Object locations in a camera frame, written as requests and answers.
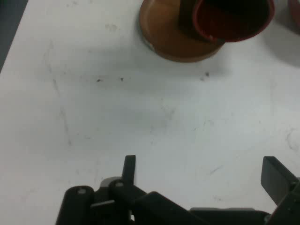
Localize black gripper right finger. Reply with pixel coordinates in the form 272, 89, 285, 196
261, 156, 300, 225

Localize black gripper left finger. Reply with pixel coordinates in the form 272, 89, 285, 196
55, 155, 203, 225

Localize red enamel mug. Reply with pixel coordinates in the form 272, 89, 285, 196
193, 0, 276, 43

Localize brown wooden mug tree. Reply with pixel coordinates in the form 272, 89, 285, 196
138, 0, 227, 63

